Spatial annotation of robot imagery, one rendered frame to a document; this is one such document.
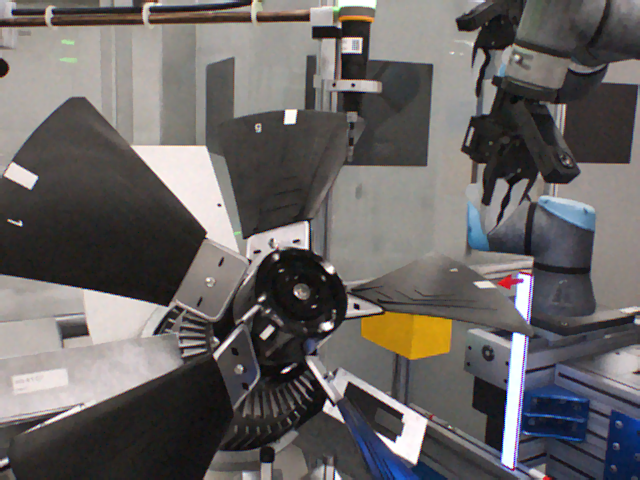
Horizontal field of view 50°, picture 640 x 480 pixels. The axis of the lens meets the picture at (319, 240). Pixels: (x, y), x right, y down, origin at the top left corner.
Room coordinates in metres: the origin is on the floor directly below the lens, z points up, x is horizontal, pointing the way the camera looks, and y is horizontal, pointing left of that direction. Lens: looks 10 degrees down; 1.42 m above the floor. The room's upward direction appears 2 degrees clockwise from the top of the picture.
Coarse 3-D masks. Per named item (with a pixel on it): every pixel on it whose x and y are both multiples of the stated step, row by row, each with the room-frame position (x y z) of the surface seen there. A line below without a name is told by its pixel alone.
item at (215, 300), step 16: (208, 240) 0.80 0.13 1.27; (208, 256) 0.80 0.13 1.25; (224, 256) 0.80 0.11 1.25; (240, 256) 0.80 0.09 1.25; (192, 272) 0.80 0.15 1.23; (208, 272) 0.80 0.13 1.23; (224, 272) 0.80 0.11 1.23; (240, 272) 0.80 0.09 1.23; (192, 288) 0.80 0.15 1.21; (208, 288) 0.80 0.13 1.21; (224, 288) 0.80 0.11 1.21; (176, 304) 0.80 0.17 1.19; (192, 304) 0.80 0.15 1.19; (208, 304) 0.80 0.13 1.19; (224, 304) 0.80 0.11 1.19
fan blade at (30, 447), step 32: (160, 384) 0.64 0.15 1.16; (192, 384) 0.67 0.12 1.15; (224, 384) 0.71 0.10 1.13; (64, 416) 0.57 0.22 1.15; (96, 416) 0.59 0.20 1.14; (128, 416) 0.61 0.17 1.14; (160, 416) 0.63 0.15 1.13; (192, 416) 0.66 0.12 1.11; (224, 416) 0.71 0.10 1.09; (32, 448) 0.54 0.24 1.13; (64, 448) 0.56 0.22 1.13; (96, 448) 0.58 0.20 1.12; (128, 448) 0.60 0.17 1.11; (160, 448) 0.63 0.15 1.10; (192, 448) 0.67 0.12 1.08
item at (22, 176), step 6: (12, 168) 0.76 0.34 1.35; (18, 168) 0.77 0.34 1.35; (6, 174) 0.76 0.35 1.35; (12, 174) 0.76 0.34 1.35; (18, 174) 0.76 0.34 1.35; (24, 174) 0.77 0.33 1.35; (30, 174) 0.77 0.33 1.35; (18, 180) 0.76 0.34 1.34; (24, 180) 0.76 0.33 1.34; (30, 180) 0.77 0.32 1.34; (30, 186) 0.76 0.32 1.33
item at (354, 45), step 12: (348, 24) 0.85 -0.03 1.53; (360, 24) 0.85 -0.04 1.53; (348, 36) 0.85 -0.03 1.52; (360, 36) 0.85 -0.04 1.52; (348, 48) 0.85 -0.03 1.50; (360, 48) 0.85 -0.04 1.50; (348, 60) 0.85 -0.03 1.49; (360, 60) 0.85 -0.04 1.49; (348, 72) 0.85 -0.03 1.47; (360, 72) 0.85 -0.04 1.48; (348, 96) 0.85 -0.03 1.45; (360, 96) 0.86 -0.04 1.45; (348, 108) 0.85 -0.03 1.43; (360, 108) 0.86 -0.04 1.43
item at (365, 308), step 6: (348, 294) 0.91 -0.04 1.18; (354, 300) 0.88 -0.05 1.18; (360, 300) 0.88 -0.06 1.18; (348, 306) 0.85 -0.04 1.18; (360, 306) 0.86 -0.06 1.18; (366, 306) 0.86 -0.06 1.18; (372, 306) 0.86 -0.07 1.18; (378, 306) 0.85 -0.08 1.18; (348, 312) 0.82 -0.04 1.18; (354, 312) 0.82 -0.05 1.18; (360, 312) 0.83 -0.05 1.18; (366, 312) 0.83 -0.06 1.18; (372, 312) 0.83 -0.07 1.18
